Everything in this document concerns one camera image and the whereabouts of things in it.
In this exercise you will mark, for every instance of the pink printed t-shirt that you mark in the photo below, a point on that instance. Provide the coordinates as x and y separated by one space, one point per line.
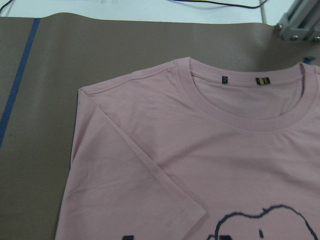
187 151

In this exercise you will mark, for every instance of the aluminium frame post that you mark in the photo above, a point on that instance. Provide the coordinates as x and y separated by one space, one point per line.
301 22

